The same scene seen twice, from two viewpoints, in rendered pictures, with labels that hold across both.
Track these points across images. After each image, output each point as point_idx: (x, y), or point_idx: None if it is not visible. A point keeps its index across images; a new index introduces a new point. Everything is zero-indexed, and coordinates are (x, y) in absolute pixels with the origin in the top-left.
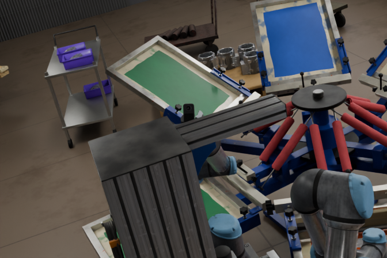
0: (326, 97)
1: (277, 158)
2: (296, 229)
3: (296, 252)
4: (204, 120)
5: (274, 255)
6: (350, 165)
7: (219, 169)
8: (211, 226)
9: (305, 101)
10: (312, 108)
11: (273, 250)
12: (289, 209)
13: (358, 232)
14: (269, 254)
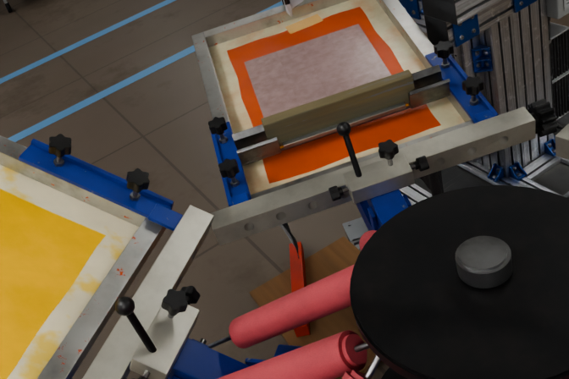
0: (439, 260)
1: None
2: (434, 45)
3: (431, 52)
4: None
5: None
6: (361, 239)
7: None
8: None
9: (534, 227)
10: (477, 186)
11: None
12: (471, 85)
13: (338, 134)
14: None
